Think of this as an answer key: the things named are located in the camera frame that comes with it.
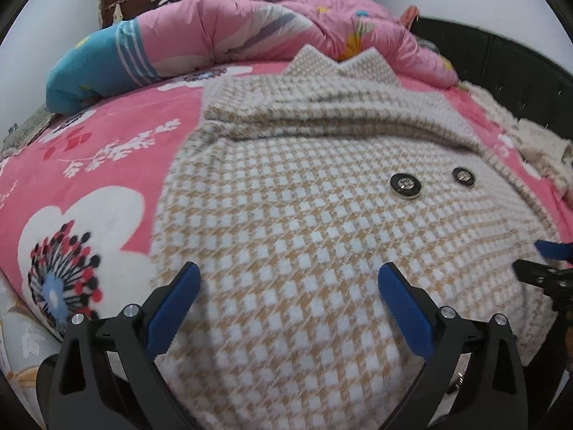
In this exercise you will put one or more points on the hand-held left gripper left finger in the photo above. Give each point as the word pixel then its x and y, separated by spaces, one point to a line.
pixel 172 309

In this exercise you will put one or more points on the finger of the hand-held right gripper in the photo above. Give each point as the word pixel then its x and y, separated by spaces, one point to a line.
pixel 544 277
pixel 555 251

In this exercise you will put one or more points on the grey plaid cloth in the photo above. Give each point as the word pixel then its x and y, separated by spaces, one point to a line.
pixel 429 47

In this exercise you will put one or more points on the beige houndstooth coat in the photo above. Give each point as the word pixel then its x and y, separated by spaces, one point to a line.
pixel 291 215

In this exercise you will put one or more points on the cream hanging pouch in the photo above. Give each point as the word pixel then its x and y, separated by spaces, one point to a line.
pixel 117 12

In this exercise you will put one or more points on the grey picture-print bed sheet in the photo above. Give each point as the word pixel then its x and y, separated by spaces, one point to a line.
pixel 22 345

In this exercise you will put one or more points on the grey patterned cloth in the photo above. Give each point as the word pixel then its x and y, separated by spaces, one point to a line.
pixel 27 130

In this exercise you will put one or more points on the cream fluffy cloth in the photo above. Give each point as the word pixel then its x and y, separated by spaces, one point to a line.
pixel 537 139

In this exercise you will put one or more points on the black cloth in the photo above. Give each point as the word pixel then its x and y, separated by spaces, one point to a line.
pixel 168 0

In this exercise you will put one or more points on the pink and blue quilt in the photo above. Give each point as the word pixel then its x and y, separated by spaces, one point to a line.
pixel 250 22

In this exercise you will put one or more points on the orange cloth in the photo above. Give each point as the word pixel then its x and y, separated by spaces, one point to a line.
pixel 409 14

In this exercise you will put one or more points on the black padded headboard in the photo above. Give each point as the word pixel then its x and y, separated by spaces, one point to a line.
pixel 506 67

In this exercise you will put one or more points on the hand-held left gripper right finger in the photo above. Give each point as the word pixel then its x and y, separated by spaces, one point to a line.
pixel 407 313

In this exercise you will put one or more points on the pink floral fleece blanket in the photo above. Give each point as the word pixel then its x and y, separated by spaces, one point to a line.
pixel 89 179

